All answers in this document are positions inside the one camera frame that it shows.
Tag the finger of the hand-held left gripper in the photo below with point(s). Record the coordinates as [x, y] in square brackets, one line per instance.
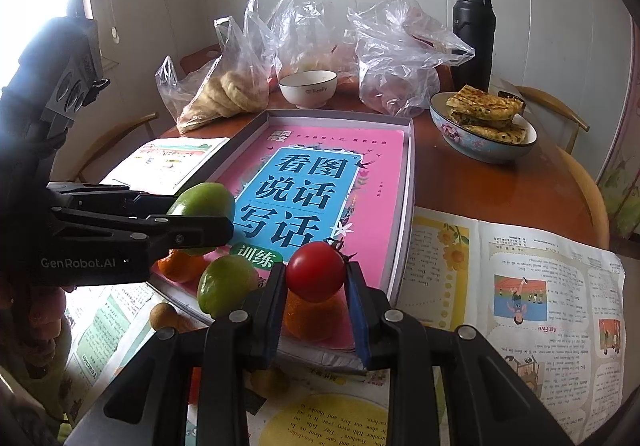
[110, 196]
[200, 236]

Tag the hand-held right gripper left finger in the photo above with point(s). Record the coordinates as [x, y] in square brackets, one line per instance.
[267, 321]

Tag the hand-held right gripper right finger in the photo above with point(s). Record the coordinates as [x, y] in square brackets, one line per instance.
[360, 316]

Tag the large mandarin orange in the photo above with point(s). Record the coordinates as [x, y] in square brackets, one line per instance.
[182, 269]

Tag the dark green apple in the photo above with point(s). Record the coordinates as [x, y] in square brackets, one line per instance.
[210, 198]

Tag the light green apple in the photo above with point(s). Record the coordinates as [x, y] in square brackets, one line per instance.
[225, 283]

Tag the brown kiwi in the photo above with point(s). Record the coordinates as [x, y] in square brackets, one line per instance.
[162, 316]
[270, 382]

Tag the red tomato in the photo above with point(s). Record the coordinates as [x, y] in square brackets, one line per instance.
[315, 271]

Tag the grey cardboard box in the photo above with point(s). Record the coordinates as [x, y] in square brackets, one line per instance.
[406, 226]

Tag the person's left hand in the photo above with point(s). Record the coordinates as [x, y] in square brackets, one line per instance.
[47, 321]

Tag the open textbook at left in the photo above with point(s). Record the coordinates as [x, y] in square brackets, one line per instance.
[165, 160]

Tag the open textbook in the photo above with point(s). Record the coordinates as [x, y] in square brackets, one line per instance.
[165, 160]
[525, 276]

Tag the pink and blue book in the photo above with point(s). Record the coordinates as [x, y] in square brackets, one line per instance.
[310, 175]

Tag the plastic bag of bread rings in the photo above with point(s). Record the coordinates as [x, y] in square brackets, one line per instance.
[225, 85]

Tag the open textbook at right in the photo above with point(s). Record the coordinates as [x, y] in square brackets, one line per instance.
[525, 276]

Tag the white bowl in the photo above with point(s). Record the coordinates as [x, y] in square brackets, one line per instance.
[307, 89]

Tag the blue floral bowl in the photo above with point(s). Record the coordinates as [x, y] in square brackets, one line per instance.
[480, 148]

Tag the clear crumpled plastic bag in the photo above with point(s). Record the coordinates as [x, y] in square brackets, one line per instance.
[300, 25]

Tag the stack of fried pancakes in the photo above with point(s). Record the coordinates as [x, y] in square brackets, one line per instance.
[487, 110]

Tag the clear plastic bag of food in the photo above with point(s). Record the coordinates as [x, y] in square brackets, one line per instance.
[400, 60]

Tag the wooden chair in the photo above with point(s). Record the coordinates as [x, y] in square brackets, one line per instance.
[590, 191]
[555, 100]

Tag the black thermos bottle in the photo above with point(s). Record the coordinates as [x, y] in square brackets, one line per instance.
[472, 40]

